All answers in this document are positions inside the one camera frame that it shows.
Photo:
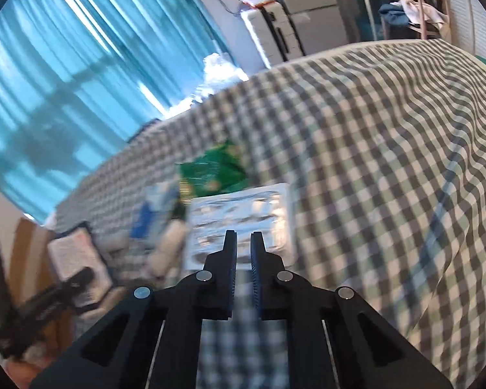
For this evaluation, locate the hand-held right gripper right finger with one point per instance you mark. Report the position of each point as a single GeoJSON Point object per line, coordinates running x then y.
{"type": "Point", "coordinates": [256, 287]}

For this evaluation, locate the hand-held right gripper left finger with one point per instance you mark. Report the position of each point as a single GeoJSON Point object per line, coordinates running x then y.
{"type": "Point", "coordinates": [231, 287]}

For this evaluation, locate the brown cardboard box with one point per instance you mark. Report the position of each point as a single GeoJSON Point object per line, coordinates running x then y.
{"type": "Point", "coordinates": [28, 251]}

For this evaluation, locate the small black box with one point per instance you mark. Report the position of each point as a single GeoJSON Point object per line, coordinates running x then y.
{"type": "Point", "coordinates": [75, 255]}

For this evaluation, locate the silver blister pack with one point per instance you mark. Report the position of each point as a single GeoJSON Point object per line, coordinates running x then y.
{"type": "Point", "coordinates": [243, 214]}

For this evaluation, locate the person's left hand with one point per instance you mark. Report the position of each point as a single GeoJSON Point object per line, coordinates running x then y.
{"type": "Point", "coordinates": [22, 372]}

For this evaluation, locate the small white bottle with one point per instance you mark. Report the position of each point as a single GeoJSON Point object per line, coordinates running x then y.
{"type": "Point", "coordinates": [171, 245]}

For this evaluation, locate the blue white tissue pack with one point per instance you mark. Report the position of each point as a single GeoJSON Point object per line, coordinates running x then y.
{"type": "Point", "coordinates": [154, 210]}

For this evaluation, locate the green sachet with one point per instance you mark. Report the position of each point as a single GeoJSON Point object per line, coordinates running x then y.
{"type": "Point", "coordinates": [210, 170]}

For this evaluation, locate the grey white checked cloth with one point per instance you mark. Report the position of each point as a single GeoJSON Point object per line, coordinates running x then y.
{"type": "Point", "coordinates": [368, 170]}

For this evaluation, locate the teal window curtain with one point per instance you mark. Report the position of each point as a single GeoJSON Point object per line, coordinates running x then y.
{"type": "Point", "coordinates": [56, 101]}
{"type": "Point", "coordinates": [154, 24]}

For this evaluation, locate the large clear water bottle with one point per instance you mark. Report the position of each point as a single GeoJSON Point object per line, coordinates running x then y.
{"type": "Point", "coordinates": [218, 77]}

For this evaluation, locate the white cabinet appliance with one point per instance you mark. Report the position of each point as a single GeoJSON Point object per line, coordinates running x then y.
{"type": "Point", "coordinates": [271, 34]}

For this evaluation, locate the grey mini fridge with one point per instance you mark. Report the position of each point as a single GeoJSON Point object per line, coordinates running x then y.
{"type": "Point", "coordinates": [314, 12]}

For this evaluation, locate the blue jeans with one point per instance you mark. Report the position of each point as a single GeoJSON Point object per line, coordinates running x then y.
{"type": "Point", "coordinates": [393, 15]}

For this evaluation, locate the white garment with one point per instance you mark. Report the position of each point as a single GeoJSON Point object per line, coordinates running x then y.
{"type": "Point", "coordinates": [423, 12]}

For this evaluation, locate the white louvered wardrobe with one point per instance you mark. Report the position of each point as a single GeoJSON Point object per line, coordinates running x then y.
{"type": "Point", "coordinates": [461, 8]}

